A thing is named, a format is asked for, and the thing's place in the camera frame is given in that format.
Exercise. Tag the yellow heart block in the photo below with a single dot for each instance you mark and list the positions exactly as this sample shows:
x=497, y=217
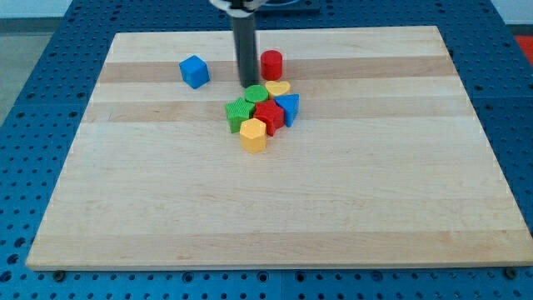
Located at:
x=275, y=88

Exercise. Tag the red cylinder block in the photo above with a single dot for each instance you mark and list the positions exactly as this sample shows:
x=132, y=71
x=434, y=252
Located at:
x=271, y=65

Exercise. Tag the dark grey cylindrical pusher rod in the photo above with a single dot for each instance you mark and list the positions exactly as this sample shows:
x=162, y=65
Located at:
x=245, y=42

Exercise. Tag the green cylinder block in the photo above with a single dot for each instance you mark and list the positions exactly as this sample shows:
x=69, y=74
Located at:
x=256, y=94

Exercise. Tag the yellow hexagon block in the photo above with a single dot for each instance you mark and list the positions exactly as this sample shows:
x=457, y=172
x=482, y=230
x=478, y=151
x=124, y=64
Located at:
x=253, y=135

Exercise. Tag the blue triangle block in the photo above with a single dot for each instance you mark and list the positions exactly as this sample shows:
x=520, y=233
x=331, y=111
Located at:
x=290, y=104

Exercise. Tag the green star block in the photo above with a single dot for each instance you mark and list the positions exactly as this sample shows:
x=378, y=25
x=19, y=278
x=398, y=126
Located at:
x=237, y=112

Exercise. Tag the light wooden board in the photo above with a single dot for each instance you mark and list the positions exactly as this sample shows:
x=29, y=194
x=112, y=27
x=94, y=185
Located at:
x=386, y=165

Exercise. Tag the blue cube block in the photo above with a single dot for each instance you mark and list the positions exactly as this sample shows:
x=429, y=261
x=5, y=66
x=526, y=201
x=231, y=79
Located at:
x=194, y=71

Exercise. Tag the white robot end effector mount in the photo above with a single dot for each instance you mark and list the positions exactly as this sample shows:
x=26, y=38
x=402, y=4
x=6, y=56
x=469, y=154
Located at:
x=238, y=8

